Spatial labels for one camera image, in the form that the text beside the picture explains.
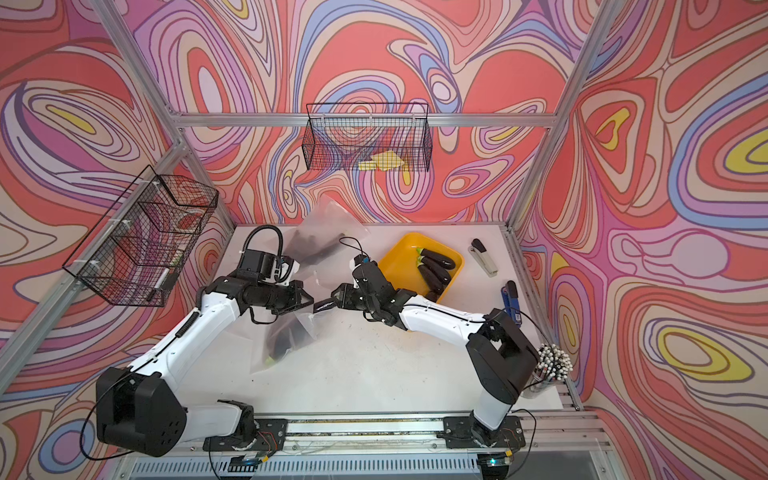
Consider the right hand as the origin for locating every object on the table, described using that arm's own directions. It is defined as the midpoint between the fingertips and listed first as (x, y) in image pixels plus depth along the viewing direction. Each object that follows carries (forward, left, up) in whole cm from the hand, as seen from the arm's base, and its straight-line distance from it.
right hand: (337, 302), depth 83 cm
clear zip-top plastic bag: (+42, +11, -12) cm, 45 cm away
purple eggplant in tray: (+22, -34, -11) cm, 42 cm away
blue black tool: (+6, -54, -12) cm, 56 cm away
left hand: (-1, +5, +2) cm, 6 cm away
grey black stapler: (+26, -48, -11) cm, 56 cm away
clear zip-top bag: (-7, +9, 0) cm, 11 cm away
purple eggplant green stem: (+26, +11, -10) cm, 30 cm away
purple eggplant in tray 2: (+17, -32, -10) cm, 38 cm away
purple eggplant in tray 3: (+14, -29, -12) cm, 35 cm away
